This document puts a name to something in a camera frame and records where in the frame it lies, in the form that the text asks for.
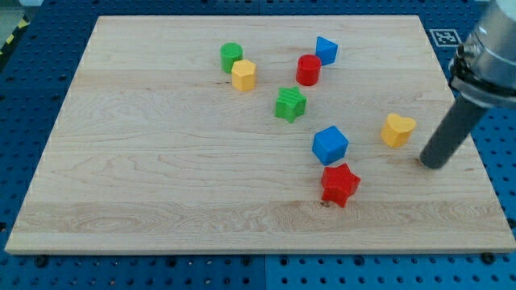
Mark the green cylinder block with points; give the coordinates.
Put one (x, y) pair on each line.
(229, 54)

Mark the green star block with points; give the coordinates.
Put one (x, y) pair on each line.
(290, 103)

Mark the red cylinder block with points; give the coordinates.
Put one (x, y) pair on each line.
(308, 70)

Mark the yellow hexagon block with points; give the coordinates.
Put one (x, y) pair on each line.
(243, 75)

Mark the red star block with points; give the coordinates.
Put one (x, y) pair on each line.
(339, 184)

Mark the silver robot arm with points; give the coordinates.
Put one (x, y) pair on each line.
(483, 68)

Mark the blue cube block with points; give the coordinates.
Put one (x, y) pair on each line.
(329, 145)

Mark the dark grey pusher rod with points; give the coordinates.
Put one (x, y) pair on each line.
(454, 128)

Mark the yellow heart block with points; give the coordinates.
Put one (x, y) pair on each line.
(397, 130)

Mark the light wooden board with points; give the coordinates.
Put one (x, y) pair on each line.
(155, 152)

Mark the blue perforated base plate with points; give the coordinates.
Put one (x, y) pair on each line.
(38, 67)

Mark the white fiducial marker tag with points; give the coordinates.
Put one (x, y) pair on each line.
(445, 38)

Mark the blue triangular prism block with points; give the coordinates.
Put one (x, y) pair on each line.
(326, 50)

